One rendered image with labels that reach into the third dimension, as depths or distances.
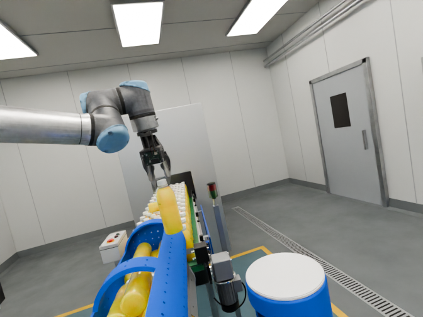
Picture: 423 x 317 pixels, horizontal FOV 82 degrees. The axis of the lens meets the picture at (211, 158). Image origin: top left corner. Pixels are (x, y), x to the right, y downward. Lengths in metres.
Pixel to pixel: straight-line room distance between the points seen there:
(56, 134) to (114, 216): 4.96
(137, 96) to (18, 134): 0.34
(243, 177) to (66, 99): 4.11
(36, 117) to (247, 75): 5.65
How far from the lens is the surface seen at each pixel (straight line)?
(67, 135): 0.71
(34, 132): 0.70
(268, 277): 0.99
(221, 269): 1.53
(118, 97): 0.84
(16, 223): 6.09
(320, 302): 0.95
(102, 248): 1.55
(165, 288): 0.76
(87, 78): 5.70
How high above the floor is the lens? 1.57
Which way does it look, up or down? 5 degrees down
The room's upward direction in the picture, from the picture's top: 12 degrees counter-clockwise
